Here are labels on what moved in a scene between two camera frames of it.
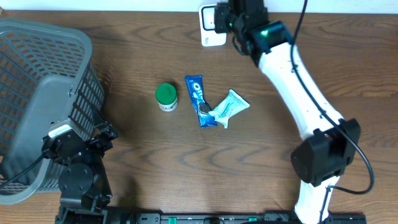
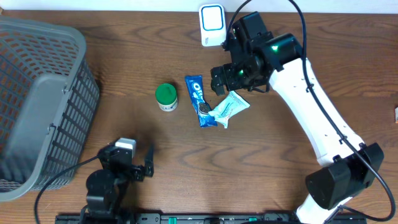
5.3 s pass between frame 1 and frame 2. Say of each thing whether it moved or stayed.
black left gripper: moved
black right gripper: moved
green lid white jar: stayed
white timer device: stayed
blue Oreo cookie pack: stayed
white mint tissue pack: stayed
